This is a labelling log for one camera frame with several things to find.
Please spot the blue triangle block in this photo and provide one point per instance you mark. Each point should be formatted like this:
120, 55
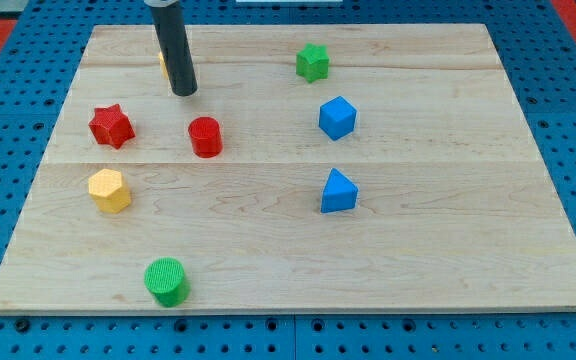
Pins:
339, 193

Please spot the green star block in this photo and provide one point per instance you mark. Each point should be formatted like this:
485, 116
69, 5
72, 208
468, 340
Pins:
312, 62

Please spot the red star block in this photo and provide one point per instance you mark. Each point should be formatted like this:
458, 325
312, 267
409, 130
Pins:
111, 126

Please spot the wooden board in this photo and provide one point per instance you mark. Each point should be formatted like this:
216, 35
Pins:
455, 213

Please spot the blue cube block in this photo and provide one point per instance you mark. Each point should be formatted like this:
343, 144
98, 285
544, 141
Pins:
337, 118

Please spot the red cylinder block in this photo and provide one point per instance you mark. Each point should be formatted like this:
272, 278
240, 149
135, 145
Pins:
205, 137

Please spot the green cylinder block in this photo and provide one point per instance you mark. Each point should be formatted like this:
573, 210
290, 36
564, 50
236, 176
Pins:
166, 281

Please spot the yellow block behind pusher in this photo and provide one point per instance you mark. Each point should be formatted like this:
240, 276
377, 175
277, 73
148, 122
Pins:
163, 66

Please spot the yellow hexagon block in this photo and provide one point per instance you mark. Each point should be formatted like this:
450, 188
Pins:
109, 191

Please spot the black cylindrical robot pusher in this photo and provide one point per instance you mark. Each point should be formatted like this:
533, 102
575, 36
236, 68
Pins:
172, 37

